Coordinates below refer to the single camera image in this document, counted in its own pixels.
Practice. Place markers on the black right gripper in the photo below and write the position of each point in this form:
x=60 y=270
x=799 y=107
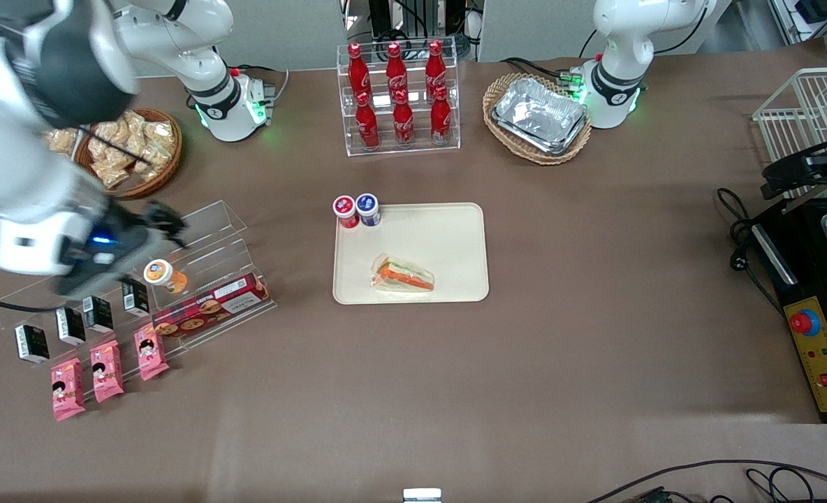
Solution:
x=136 y=227

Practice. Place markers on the triangle sandwich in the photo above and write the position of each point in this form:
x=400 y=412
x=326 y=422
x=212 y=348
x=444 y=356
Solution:
x=403 y=276

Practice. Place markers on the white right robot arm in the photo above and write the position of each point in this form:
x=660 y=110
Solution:
x=15 y=154

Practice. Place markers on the beige plastic tray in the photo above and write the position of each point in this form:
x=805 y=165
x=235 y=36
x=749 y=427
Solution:
x=448 y=237

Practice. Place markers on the aluminium foil tray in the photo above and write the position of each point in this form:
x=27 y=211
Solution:
x=539 y=115

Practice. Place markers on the brown wicker basket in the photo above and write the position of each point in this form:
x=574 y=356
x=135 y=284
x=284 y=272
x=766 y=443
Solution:
x=148 y=185

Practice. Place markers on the clear acrylic stepped shelf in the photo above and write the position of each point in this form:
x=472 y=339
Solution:
x=211 y=237

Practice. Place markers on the orange-lid cup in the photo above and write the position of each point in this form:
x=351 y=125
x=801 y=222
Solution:
x=160 y=272

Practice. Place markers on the clear bag of crackers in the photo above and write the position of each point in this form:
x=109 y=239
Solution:
x=135 y=127
x=113 y=175
x=156 y=150
x=106 y=143

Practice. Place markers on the small black carton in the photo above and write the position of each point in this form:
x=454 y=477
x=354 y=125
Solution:
x=135 y=297
x=32 y=344
x=70 y=325
x=98 y=314

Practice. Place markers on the red cookie box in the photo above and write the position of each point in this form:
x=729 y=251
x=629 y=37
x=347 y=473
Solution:
x=211 y=307

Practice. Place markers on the pink snack pack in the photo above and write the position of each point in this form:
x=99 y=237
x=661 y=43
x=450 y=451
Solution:
x=107 y=372
x=68 y=390
x=151 y=353

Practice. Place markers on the flat pack of crackers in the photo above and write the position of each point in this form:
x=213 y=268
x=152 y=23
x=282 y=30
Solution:
x=61 y=140

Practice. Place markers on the red-lid cup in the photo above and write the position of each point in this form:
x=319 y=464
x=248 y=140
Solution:
x=345 y=207

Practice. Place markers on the blue-lid cup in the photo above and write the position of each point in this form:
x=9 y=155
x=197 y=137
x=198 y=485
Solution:
x=367 y=205

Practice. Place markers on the red cola bottle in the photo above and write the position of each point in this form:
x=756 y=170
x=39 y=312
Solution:
x=395 y=68
x=441 y=120
x=358 y=70
x=367 y=124
x=404 y=122
x=435 y=66

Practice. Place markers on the clear acrylic bottle rack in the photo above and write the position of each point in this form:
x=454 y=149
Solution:
x=385 y=150

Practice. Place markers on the black background equipment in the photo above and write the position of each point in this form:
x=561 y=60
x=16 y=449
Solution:
x=413 y=21

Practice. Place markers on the light wicker basket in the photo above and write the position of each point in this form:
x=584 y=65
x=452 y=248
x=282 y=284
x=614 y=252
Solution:
x=525 y=155

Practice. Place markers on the small white box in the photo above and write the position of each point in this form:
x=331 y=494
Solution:
x=422 y=495

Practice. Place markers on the black machine housing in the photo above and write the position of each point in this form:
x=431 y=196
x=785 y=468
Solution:
x=804 y=244

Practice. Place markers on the red emergency stop button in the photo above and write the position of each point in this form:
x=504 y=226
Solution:
x=803 y=322

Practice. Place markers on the black clamp device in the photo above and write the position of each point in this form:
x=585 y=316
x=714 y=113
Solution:
x=811 y=166

